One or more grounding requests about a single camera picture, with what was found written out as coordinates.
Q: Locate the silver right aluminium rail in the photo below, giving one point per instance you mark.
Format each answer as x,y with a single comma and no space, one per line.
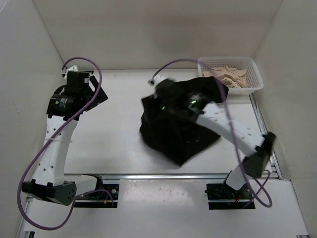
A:
273,161

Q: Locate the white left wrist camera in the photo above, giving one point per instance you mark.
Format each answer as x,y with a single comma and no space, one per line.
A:
65,72

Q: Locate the silver front aluminium rail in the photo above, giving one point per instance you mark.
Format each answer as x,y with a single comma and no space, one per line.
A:
163,176

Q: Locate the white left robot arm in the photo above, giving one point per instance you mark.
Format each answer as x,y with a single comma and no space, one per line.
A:
47,182

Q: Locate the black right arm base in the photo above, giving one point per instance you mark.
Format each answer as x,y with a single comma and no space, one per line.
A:
222,198

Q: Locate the black trousers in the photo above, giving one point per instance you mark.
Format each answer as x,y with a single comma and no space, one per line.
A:
179,139

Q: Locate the white plastic basket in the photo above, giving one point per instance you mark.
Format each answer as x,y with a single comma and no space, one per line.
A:
253,76

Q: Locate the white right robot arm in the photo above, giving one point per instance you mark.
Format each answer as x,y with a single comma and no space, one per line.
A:
200,108

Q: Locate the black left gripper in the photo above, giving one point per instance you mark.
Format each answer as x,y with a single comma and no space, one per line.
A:
100,98

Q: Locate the beige trousers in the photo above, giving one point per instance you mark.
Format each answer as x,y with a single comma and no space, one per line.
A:
229,76

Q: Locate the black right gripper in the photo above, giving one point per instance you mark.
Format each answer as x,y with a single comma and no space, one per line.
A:
157,97

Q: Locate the silver aluminium rail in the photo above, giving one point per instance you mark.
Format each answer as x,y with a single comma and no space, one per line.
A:
273,161
163,176

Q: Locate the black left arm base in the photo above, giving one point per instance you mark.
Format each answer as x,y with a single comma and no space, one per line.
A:
101,199

